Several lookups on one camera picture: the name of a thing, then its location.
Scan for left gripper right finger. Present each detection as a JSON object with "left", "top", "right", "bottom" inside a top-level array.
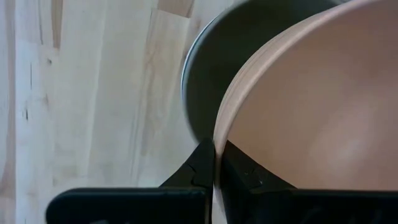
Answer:
[{"left": 217, "top": 140, "right": 398, "bottom": 224}]

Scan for peach bowl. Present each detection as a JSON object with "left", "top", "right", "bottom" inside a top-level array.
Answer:
[{"left": 213, "top": 0, "right": 398, "bottom": 218}]

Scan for olive green bowl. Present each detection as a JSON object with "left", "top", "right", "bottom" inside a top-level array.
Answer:
[{"left": 182, "top": 0, "right": 346, "bottom": 144}]

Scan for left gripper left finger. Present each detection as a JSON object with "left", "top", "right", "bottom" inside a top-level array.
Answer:
[{"left": 46, "top": 138, "right": 216, "bottom": 224}]

